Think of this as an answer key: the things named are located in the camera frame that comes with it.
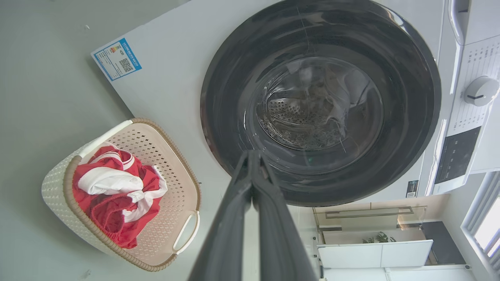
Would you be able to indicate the dark wall panel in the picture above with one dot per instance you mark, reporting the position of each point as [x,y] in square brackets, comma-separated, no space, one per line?
[443,242]

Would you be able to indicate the black QR code sticker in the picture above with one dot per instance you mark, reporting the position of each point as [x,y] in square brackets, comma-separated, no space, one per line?
[412,189]

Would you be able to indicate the white washing machine dial knob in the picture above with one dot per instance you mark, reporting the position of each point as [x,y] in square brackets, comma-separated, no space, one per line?
[481,91]

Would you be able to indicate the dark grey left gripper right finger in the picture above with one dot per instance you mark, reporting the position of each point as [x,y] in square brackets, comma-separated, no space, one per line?
[281,246]

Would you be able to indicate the green potted plant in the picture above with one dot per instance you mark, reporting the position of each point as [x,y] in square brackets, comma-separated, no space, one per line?
[378,237]

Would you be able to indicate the blue energy label sticker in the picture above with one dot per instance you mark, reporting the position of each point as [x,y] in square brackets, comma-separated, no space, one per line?
[116,59]

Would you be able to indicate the cream perforated laundry basket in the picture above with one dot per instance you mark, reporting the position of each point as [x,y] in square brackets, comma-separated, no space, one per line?
[175,183]

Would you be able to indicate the black washing machine display panel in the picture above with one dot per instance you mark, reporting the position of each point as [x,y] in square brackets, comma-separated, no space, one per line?
[457,156]

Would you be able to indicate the dark round washing machine door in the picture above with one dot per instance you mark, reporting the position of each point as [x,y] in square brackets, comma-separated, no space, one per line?
[234,78]

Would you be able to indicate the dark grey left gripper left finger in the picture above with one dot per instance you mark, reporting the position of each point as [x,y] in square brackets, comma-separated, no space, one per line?
[226,242]

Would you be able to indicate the white low cabinet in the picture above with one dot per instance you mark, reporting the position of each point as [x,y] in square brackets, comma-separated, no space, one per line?
[371,254]

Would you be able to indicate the red and white clothing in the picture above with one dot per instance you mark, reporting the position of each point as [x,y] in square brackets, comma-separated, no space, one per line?
[113,203]

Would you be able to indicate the white framed window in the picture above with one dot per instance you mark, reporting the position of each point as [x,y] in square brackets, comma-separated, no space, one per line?
[484,222]

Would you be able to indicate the white detergent drawer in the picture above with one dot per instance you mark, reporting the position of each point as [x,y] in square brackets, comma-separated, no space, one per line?
[480,19]

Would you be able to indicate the white front-load washing machine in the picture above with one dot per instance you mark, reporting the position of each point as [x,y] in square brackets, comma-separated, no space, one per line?
[175,78]

